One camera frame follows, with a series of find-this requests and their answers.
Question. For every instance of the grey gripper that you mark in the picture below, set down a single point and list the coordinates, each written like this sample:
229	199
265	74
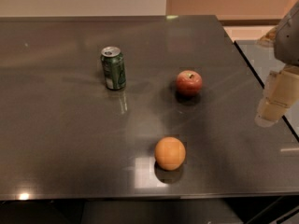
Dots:
288	42

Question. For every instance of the green soda can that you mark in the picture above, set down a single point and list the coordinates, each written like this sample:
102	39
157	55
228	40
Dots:
113	65

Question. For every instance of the red apple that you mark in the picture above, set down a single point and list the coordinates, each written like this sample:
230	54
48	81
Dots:
189	83

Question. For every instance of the grey side table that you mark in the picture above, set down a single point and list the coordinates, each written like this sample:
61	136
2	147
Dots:
261	61

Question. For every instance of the orange fruit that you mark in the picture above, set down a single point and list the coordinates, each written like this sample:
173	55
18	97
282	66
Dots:
170	153

